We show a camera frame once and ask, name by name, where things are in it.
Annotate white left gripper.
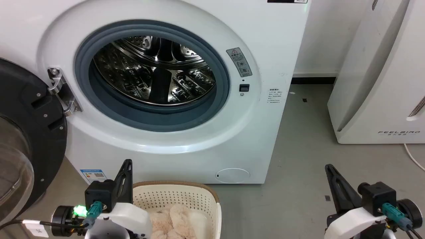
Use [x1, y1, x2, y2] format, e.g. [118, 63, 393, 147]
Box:
[84, 159, 153, 239]

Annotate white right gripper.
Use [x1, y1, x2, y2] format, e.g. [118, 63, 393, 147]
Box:
[323, 164, 388, 239]

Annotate black round washer door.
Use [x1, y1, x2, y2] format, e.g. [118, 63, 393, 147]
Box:
[0, 58, 68, 227]

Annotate stainless steel washing machine drum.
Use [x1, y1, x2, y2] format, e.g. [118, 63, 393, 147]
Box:
[93, 36, 217, 107]

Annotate blue white energy label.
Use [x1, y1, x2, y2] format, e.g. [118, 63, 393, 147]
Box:
[80, 169, 108, 185]

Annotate cream perforated laundry basket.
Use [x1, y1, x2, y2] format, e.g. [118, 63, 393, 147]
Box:
[132, 181, 222, 239]

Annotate beige fluffy towel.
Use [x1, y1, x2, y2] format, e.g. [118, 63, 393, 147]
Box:
[147, 203, 208, 239]

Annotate round white filter cover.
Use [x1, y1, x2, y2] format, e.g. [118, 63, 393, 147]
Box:
[215, 168, 251, 184]

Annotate silver metal door hinge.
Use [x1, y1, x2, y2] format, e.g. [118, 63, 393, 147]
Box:
[47, 67, 83, 117]

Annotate white standing air purifier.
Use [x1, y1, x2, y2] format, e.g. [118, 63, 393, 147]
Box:
[327, 0, 425, 145]

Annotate grey rubber door gasket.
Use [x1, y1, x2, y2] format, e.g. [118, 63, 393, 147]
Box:
[74, 20, 231, 132]

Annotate grey warning sticker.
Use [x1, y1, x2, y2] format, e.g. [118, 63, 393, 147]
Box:
[226, 47, 253, 78]

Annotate white front-load washing machine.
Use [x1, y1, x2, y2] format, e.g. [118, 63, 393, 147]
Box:
[0, 0, 311, 185]

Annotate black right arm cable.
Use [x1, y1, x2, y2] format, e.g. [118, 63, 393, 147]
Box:
[381, 203, 419, 239]

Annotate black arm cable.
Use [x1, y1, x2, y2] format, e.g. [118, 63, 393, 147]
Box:
[0, 200, 103, 238]
[381, 203, 419, 239]

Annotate white power cable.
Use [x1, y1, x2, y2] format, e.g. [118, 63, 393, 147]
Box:
[403, 143, 425, 172]

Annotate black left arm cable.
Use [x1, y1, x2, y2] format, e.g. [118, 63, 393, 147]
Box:
[0, 200, 103, 238]

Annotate black wall baseboard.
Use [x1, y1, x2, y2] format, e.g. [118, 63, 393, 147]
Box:
[291, 77, 337, 85]

